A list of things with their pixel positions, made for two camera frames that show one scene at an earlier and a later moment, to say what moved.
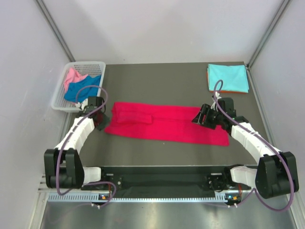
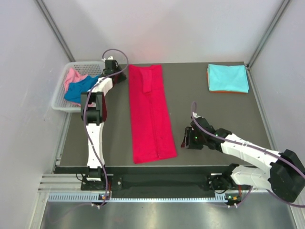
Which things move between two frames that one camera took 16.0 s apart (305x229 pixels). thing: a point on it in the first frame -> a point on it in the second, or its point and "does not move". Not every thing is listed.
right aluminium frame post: [281, 10] does not move
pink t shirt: [72, 76] does not move
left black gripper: [106, 119] -> [122, 77]
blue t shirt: [81, 89] does not move
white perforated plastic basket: [94, 68] does not move
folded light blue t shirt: [235, 78] does not move
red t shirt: [163, 122] -> [152, 136]
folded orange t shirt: [207, 78] does not move
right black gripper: [206, 110] -> [188, 142]
